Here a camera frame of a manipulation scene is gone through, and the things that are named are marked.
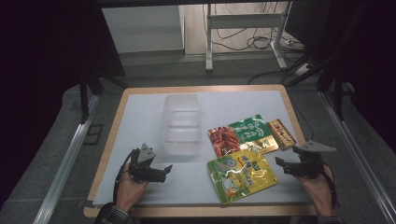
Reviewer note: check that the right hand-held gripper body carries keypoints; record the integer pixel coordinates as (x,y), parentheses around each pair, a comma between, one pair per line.
(311,165)

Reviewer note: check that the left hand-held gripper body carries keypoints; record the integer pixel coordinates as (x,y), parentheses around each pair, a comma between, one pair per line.
(143,161)

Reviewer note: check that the small red and gold packet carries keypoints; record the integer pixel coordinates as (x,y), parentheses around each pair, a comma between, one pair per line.
(281,133)

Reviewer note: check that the yellow spouted pouch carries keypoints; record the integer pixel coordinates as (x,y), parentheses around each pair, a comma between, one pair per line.
(239,179)

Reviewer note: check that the clear plastic container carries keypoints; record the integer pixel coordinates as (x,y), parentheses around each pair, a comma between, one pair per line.
(180,124)

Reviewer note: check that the green and red snack packet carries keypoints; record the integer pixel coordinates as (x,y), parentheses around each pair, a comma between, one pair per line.
(246,132)

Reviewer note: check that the person's right hand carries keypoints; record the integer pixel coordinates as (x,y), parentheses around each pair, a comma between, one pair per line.
(320,193)

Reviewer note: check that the person's left hand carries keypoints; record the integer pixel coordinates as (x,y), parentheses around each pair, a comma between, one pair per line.
(129,193)

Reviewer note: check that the white table mat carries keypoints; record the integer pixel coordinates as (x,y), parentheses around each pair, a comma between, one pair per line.
(140,124)

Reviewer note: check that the black metal stand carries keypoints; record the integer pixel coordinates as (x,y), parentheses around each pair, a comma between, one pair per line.
(337,99)
(84,99)

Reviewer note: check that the white power strip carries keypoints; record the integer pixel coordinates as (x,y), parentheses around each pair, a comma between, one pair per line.
(302,70)

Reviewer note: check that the dark curtain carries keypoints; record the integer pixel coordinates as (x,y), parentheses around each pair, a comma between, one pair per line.
(367,62)
(40,62)

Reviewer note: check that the white cabinet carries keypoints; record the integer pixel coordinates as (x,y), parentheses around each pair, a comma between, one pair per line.
(143,28)

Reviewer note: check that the aluminium rail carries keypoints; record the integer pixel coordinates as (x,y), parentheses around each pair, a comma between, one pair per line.
(67,161)
(358,146)

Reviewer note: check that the small black floor frame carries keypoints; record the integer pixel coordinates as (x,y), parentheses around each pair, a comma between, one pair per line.
(93,134)

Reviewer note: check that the white metal desk frame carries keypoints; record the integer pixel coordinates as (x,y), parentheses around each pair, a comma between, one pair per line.
(243,20)

